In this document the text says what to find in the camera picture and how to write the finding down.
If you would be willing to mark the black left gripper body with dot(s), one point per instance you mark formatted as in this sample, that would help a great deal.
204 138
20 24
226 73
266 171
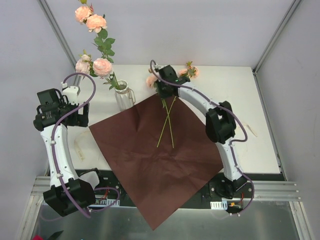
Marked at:
81 116

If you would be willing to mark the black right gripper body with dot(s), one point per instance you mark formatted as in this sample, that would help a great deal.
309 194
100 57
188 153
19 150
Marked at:
164 91

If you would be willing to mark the tall pink rose stem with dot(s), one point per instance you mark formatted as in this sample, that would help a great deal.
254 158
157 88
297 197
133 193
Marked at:
101 67

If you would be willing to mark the dark red wrapping paper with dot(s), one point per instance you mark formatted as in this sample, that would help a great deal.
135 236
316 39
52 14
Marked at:
128 142

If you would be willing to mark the cream printed ribbon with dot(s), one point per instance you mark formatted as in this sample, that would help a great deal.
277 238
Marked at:
81 142

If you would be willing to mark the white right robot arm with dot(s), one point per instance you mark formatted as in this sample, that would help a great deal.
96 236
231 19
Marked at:
222 127

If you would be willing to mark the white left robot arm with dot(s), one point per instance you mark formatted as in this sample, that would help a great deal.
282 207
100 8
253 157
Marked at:
57 111

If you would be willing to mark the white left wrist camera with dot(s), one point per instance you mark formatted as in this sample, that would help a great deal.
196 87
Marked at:
71 93

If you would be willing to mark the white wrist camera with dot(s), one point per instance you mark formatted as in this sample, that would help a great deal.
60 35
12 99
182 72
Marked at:
71 93
157 67

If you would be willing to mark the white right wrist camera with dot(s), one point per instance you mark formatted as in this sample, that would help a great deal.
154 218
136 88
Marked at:
157 67

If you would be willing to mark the left white cable duct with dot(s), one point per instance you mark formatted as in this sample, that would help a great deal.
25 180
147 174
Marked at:
101 203

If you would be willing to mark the white cable duct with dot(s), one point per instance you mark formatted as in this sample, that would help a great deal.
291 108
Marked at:
219 205
101 203

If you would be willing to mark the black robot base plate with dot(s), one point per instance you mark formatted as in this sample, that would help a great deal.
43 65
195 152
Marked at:
147 191

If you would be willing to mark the left aluminium frame post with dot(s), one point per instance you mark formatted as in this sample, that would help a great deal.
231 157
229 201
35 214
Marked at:
57 31

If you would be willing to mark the aluminium frame post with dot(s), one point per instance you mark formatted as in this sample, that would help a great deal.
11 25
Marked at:
276 35
57 31

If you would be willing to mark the right white cable duct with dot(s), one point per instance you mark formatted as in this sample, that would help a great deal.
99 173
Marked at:
219 205

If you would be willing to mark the right aluminium frame post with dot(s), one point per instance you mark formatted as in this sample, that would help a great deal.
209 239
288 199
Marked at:
276 35

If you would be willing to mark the aluminium front rail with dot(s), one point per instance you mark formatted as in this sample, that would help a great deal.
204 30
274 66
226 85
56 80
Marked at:
286 191

